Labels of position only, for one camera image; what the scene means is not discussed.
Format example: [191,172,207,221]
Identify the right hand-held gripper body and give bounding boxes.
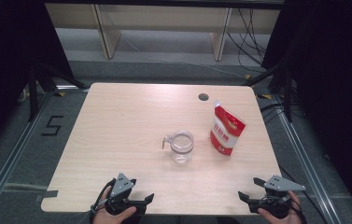
[247,175,306,218]

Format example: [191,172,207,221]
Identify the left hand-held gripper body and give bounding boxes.
[106,172,148,217]

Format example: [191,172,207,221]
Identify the clear glass measuring cup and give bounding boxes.
[162,130,195,165]

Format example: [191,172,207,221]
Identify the red and white pouch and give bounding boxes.
[209,100,246,157]

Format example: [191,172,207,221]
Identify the person's right hand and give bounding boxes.
[257,191,303,224]

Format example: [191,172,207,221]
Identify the person's left hand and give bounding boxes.
[92,186,137,224]

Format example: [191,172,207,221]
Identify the grey tape strip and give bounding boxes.
[34,189,60,203]

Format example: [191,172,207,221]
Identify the black metal stand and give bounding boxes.
[242,60,294,123]
[27,62,90,122]

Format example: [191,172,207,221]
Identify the grey floor strip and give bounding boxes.
[0,181,49,191]

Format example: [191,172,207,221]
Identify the black curtain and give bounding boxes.
[260,0,352,224]
[0,0,76,161]

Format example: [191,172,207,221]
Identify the beige wooden shelf unit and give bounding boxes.
[44,3,282,63]

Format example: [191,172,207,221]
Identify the left hand-held gripper cable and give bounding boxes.
[90,177,117,217]

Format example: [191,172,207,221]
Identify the hand-held gripper cable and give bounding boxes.
[289,189,309,224]
[90,177,117,217]

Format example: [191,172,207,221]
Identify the aluminium floor rail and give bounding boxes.
[0,91,56,220]
[270,92,345,224]

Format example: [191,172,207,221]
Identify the right hand-held gripper cable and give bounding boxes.
[289,189,309,224]

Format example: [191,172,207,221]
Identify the black floor cables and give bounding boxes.
[259,102,305,124]

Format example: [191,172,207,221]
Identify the short aluminium cross rail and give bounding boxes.
[51,84,92,91]

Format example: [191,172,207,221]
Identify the bundle of black cables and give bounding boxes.
[226,8,268,75]

